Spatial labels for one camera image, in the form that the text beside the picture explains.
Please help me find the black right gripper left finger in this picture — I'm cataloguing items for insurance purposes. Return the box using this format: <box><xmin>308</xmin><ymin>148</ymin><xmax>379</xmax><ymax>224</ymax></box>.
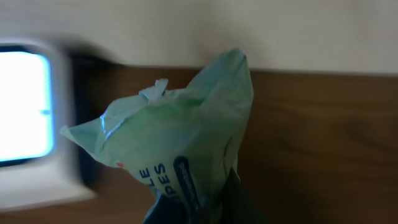
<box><xmin>143</xmin><ymin>195</ymin><xmax>187</xmax><ymax>224</ymax></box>

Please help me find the teal wipes packet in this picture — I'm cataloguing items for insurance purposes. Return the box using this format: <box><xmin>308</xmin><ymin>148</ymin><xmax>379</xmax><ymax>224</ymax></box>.
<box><xmin>60</xmin><ymin>49</ymin><xmax>254</xmax><ymax>223</ymax></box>

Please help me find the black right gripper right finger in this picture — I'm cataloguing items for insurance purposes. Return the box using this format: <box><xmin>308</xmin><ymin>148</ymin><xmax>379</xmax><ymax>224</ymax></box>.
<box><xmin>222</xmin><ymin>169</ymin><xmax>258</xmax><ymax>224</ymax></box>

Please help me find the white barcode scanner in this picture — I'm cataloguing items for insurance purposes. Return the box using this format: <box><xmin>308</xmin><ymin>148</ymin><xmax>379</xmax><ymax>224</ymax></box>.
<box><xmin>1</xmin><ymin>38</ymin><xmax>96</xmax><ymax>212</ymax></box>

